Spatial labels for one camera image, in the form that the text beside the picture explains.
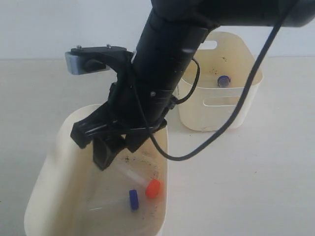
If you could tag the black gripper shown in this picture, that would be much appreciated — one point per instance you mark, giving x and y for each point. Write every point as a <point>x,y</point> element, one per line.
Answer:
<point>136,105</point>

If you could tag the orange-capped clear tube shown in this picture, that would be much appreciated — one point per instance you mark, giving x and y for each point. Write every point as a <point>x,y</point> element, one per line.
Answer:
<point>152,186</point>

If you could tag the blue-capped clear tube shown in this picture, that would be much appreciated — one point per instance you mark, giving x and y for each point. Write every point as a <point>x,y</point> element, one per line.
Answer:
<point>131,200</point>
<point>223,81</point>

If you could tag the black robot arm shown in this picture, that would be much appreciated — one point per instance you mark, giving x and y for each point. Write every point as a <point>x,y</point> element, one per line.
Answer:
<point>179,27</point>

